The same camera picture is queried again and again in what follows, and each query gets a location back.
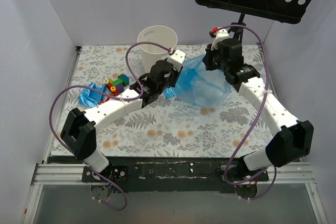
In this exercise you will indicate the aluminium rail frame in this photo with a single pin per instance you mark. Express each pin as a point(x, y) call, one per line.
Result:
point(65, 191)

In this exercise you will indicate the blue bag piece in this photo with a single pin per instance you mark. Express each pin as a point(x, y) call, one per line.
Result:
point(91, 98)

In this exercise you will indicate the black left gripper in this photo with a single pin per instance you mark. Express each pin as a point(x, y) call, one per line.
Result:
point(175, 76)

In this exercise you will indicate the colourful toy block pile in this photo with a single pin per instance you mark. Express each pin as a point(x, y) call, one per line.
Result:
point(117, 86)

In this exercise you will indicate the black scratched base plate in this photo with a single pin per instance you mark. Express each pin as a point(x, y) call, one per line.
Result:
point(165, 174)

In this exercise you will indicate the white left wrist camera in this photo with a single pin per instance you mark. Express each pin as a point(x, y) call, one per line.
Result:
point(176, 59)

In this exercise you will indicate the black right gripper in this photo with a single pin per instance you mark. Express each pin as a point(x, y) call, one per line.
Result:
point(210, 59)

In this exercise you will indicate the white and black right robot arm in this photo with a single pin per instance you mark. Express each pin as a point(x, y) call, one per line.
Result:
point(291, 137)

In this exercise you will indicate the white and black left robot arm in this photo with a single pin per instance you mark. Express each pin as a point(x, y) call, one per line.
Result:
point(81, 127)

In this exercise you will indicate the white cylindrical trash bin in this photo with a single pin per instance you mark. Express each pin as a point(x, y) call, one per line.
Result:
point(158, 34)

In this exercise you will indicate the blue plastic trash bag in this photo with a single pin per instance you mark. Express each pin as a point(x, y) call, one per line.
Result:
point(199, 87)

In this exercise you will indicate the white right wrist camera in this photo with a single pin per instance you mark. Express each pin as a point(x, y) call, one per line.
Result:
point(218, 34)

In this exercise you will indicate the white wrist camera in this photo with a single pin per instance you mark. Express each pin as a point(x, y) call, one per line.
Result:
point(176, 59)
point(218, 34)

